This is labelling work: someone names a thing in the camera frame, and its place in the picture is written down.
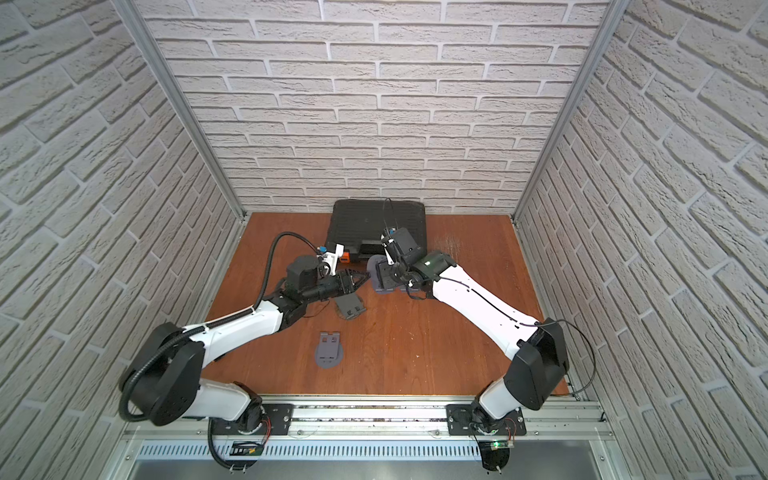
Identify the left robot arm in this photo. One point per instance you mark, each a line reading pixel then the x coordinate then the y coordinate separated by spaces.
pixel 164 382

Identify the corner aluminium profile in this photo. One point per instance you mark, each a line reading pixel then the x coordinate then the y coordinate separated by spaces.
pixel 148 46
pixel 606 29

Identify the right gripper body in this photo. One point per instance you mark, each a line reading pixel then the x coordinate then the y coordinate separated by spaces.
pixel 401 273

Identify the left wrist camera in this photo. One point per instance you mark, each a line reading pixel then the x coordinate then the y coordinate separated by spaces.
pixel 330 259

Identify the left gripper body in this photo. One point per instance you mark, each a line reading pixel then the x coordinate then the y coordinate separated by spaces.
pixel 347 282

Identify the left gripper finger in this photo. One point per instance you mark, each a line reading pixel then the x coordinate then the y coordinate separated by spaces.
pixel 351 288
pixel 358 276

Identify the left corner aluminium profile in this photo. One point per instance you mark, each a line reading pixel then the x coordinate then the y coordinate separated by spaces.
pixel 148 46

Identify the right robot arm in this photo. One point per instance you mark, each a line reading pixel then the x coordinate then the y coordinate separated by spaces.
pixel 536 349

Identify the aluminium front rail frame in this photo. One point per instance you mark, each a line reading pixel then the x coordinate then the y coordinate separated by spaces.
pixel 381 437

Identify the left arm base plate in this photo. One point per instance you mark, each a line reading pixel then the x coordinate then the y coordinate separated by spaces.
pixel 257 420

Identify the dark grey stand wooden base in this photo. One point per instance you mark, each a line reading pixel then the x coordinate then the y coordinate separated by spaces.
pixel 349 306

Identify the right corner aluminium profile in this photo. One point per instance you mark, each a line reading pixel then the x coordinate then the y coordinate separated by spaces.
pixel 606 29

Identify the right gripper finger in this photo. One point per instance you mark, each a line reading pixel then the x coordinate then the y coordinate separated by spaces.
pixel 389 285
pixel 384 269

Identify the black plastic tool case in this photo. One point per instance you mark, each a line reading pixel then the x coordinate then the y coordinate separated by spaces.
pixel 358 225

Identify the grey phone stand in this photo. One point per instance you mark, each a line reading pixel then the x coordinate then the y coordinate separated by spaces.
pixel 329 351
pixel 371 268

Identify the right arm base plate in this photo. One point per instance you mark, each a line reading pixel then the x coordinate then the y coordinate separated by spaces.
pixel 472 420

